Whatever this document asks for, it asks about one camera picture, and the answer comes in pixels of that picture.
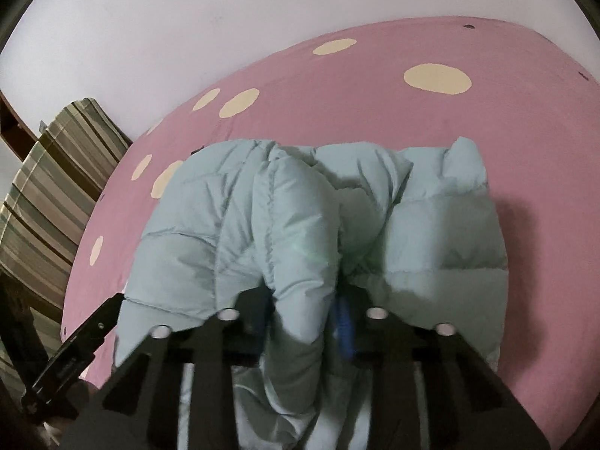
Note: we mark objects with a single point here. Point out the pink polka dot bed sheet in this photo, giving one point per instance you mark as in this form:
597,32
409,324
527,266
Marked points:
351,103

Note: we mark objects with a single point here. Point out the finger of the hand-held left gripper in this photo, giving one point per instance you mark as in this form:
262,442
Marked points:
105,316

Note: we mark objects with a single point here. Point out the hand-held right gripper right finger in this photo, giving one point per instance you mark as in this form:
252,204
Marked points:
344,326

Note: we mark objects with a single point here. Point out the brown wooden shelf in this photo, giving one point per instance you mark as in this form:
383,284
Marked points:
14,126

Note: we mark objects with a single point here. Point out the light green puffer jacket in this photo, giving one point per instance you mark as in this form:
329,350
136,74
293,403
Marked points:
445,243

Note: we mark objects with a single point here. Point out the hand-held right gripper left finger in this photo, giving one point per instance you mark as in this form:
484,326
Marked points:
262,311

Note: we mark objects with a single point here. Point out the striped green cushion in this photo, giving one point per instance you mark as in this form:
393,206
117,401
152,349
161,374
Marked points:
56,173

